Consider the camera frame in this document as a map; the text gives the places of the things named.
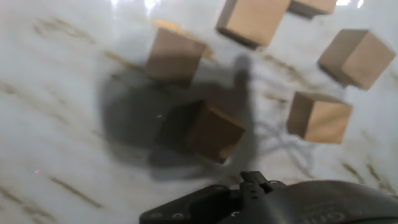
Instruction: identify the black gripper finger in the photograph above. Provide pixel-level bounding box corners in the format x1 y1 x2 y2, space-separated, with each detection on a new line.
139 170 285 224

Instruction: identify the large wooden cube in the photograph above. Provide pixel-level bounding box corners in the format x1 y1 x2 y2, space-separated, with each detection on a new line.
143 26 208 90
215 0 292 50
285 91 354 146
317 28 397 91
287 0 338 19
157 100 246 165

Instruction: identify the white marble pattern mat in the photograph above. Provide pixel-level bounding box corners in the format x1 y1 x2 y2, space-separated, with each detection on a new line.
0 0 398 224

